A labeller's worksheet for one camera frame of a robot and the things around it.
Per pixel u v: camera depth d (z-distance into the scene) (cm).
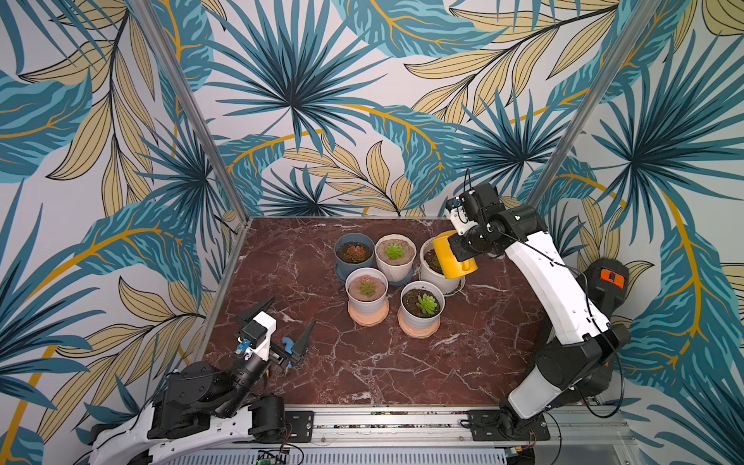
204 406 40
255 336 43
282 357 49
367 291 88
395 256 95
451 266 78
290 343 85
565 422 75
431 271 88
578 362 41
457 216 65
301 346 51
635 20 69
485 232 51
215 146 97
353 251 96
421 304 84
